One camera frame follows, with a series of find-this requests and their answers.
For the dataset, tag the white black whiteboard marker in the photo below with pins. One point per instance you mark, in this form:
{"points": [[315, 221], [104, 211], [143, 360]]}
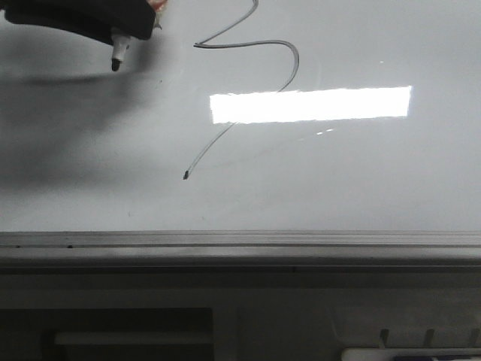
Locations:
{"points": [[121, 43]]}

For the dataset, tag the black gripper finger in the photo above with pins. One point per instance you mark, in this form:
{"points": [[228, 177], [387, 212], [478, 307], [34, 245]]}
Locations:
{"points": [[91, 19]]}

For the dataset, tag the red magnet taped to marker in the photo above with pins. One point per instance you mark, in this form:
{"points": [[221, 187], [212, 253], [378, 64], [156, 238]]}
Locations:
{"points": [[159, 7]]}

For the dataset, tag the white whiteboard with aluminium frame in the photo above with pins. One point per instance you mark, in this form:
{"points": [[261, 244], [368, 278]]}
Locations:
{"points": [[305, 134]]}

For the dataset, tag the white plastic marker tray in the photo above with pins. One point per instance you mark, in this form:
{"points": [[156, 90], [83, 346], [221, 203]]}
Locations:
{"points": [[411, 354]]}

